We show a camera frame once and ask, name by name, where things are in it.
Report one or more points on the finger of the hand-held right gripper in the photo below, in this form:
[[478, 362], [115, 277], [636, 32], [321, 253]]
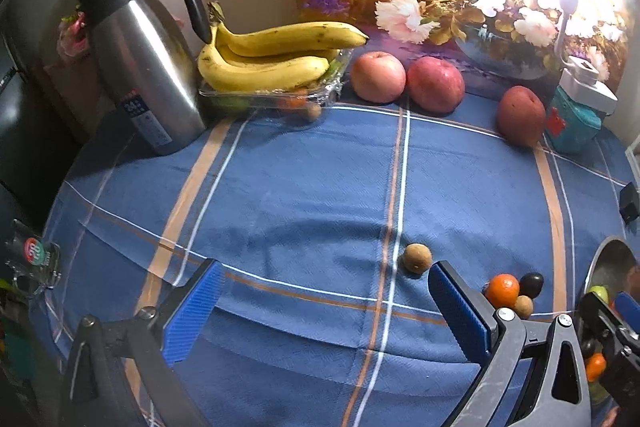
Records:
[[628, 306], [605, 324]]

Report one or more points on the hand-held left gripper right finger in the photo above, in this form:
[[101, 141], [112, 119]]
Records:
[[457, 312]]

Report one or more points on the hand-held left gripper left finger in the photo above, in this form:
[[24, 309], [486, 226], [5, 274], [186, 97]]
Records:
[[192, 312]]

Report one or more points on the dark plum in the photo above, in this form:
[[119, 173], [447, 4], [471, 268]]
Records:
[[587, 347], [531, 283]]

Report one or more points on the green jujube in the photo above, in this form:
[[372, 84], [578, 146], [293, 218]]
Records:
[[597, 391], [598, 293]]

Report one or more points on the stainless steel bowl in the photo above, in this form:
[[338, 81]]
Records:
[[612, 262]]

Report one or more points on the small brown longan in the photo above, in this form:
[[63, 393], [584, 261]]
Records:
[[523, 305], [417, 257], [312, 112]]

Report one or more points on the black power adapter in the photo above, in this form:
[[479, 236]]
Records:
[[630, 203]]

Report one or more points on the blue plaid tablecloth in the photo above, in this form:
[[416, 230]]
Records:
[[300, 207]]

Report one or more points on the glass cup with label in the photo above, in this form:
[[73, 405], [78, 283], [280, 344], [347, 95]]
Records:
[[30, 257]]

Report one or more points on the teal box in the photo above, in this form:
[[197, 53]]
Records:
[[570, 127]]

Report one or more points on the dark red apple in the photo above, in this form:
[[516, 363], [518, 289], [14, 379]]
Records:
[[521, 117]]

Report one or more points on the small tangerine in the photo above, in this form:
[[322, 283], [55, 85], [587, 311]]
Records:
[[294, 103]]

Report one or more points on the pink apple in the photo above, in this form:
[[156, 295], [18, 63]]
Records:
[[377, 76]]

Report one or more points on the dark cabinet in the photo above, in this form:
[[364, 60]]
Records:
[[20, 132]]

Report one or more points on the clear plastic tray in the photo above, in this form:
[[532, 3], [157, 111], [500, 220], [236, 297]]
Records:
[[320, 94]]

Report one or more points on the stainless steel thermal jug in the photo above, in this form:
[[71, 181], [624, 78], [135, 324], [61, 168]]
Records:
[[145, 57]]

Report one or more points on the banana bunch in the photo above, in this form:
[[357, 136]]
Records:
[[270, 57]]

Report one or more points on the pink plastic flowers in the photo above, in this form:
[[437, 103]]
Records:
[[72, 32]]

